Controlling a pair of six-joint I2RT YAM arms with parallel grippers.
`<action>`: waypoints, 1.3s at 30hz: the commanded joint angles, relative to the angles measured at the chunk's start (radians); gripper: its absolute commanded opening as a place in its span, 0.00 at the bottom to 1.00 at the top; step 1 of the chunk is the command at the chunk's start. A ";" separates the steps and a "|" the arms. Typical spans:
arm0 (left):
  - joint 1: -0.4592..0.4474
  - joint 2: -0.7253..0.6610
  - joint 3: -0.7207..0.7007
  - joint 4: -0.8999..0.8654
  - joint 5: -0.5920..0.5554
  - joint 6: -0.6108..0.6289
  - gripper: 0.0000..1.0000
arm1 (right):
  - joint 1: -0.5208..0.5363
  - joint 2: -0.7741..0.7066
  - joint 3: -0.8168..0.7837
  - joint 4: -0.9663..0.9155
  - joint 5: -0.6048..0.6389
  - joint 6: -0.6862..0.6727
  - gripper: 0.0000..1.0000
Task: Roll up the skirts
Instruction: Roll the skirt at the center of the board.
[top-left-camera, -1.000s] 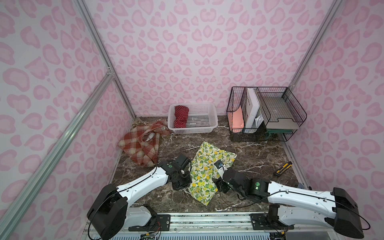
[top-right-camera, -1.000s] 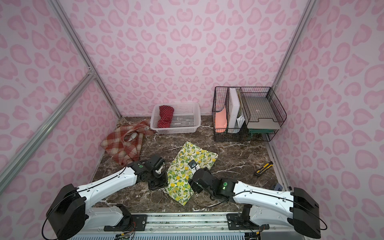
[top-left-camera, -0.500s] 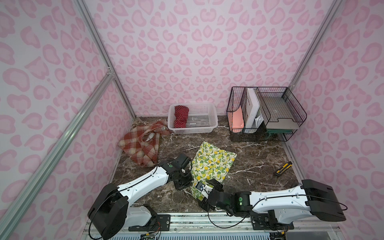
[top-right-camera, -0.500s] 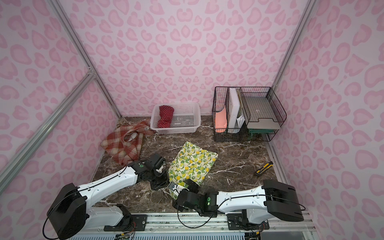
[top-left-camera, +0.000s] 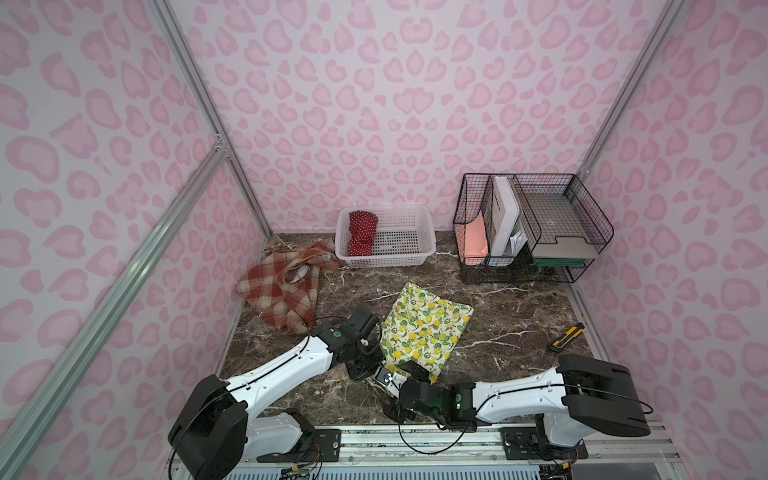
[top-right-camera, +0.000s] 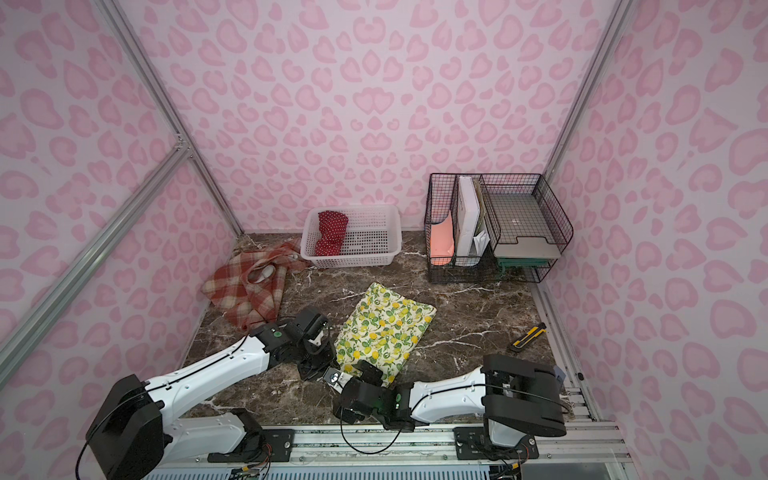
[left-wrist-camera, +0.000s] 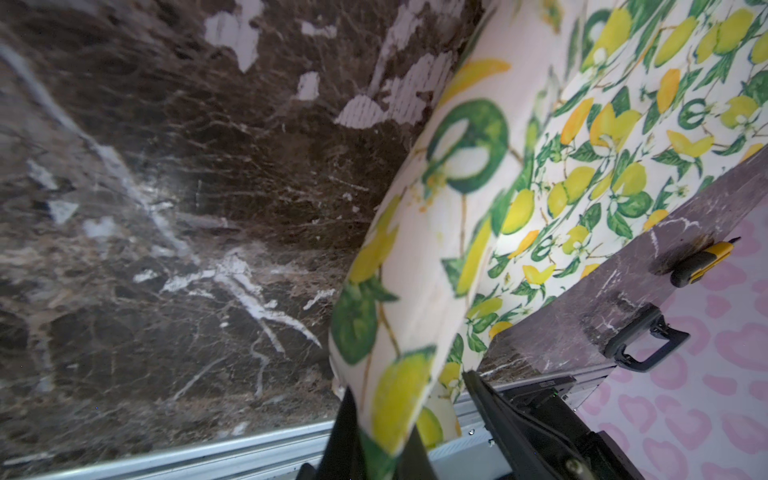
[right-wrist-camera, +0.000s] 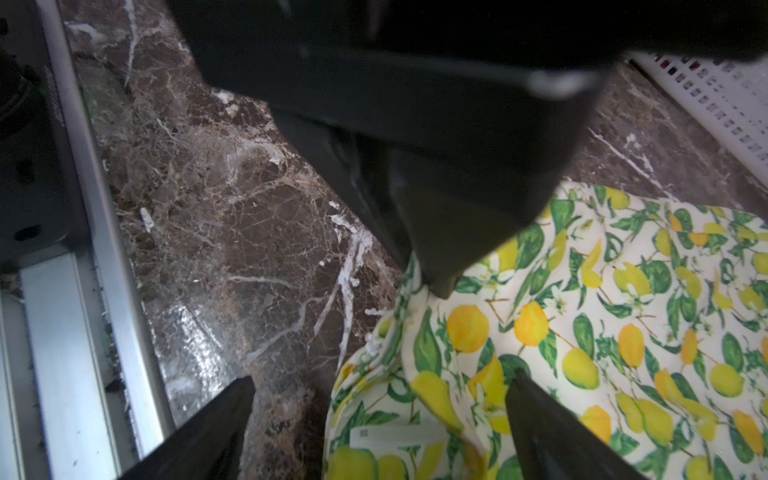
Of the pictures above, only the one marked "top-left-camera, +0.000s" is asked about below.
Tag red polka dot skirt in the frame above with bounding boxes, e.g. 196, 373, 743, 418
348, 210, 379, 257

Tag white envelope papers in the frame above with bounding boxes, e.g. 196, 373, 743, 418
510, 230, 527, 257

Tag grey laptop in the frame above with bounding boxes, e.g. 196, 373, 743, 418
520, 193, 604, 261

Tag yellow black utility knife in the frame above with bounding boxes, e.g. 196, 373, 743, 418
547, 322, 585, 353

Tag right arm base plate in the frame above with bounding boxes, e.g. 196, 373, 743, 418
500, 427, 589, 462

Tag pink folder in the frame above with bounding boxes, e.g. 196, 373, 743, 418
456, 213, 489, 266

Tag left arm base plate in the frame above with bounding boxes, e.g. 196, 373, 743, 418
257, 428, 342, 463

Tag black wire desk organizer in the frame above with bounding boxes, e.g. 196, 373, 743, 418
453, 173, 614, 284

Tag lemon print skirt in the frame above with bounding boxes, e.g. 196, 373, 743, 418
381, 283, 474, 383

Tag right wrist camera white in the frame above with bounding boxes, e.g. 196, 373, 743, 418
374, 367, 407, 398

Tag aluminium front rail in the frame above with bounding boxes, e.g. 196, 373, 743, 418
228, 423, 689, 479

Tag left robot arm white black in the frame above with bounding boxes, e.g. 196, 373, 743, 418
168, 305, 384, 479

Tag red plaid skirt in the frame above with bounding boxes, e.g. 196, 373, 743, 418
236, 238, 341, 334

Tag white plastic basket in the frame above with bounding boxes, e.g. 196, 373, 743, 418
334, 205, 436, 268

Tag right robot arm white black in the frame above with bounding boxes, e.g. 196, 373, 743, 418
375, 354, 652, 448

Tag white binder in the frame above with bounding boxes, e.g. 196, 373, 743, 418
488, 175, 520, 257

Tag green book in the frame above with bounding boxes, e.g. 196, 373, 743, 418
533, 257, 585, 271

